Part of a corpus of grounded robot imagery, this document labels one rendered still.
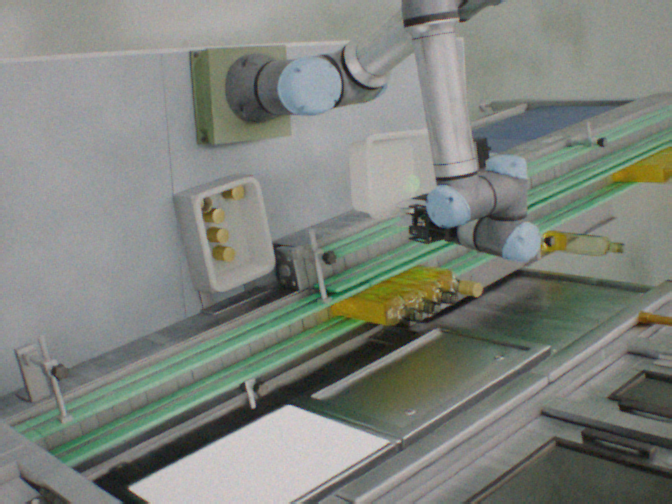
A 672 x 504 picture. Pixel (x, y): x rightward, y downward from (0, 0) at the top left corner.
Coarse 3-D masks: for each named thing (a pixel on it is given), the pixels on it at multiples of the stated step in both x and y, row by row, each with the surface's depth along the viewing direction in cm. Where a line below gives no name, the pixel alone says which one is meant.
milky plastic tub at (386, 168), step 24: (360, 144) 188; (384, 144) 198; (408, 144) 202; (360, 168) 189; (384, 168) 198; (408, 168) 203; (432, 168) 201; (360, 192) 190; (384, 192) 199; (408, 192) 204; (384, 216) 190
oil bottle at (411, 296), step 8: (368, 288) 212; (376, 288) 211; (384, 288) 210; (392, 288) 209; (400, 288) 209; (408, 288) 208; (408, 296) 203; (416, 296) 203; (424, 296) 205; (408, 304) 203; (416, 304) 203
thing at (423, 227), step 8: (416, 208) 182; (424, 208) 181; (416, 216) 183; (424, 216) 182; (416, 224) 186; (424, 224) 182; (432, 224) 181; (416, 232) 184; (424, 232) 182; (432, 232) 182; (440, 232) 182; (448, 232) 177; (456, 232) 180; (416, 240) 184; (432, 240) 183; (440, 240) 184; (448, 240) 177; (456, 240) 179
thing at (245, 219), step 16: (208, 192) 194; (256, 192) 203; (224, 208) 206; (240, 208) 209; (256, 208) 205; (208, 224) 204; (224, 224) 206; (240, 224) 209; (256, 224) 207; (240, 240) 210; (256, 240) 209; (208, 256) 196; (240, 256) 210; (256, 256) 210; (272, 256) 207; (208, 272) 197; (224, 272) 207; (240, 272) 206; (256, 272) 205; (224, 288) 200
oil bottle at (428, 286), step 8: (384, 280) 216; (392, 280) 214; (400, 280) 213; (408, 280) 212; (416, 280) 211; (424, 280) 210; (432, 280) 209; (416, 288) 208; (424, 288) 206; (432, 288) 206; (440, 288) 208; (432, 296) 206
